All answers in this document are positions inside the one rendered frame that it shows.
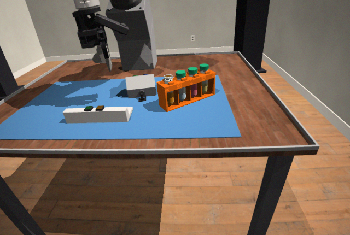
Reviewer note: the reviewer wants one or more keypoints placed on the green round cap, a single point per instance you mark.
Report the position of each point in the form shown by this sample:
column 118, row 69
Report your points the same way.
column 204, row 67
column 180, row 73
column 192, row 70

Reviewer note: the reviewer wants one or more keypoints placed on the blue flat mat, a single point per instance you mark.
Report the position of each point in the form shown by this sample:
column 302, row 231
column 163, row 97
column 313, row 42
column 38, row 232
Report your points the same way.
column 42, row 118

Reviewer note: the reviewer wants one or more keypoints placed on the orange test tube rack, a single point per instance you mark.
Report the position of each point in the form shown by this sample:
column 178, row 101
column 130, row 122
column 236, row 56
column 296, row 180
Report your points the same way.
column 186, row 82

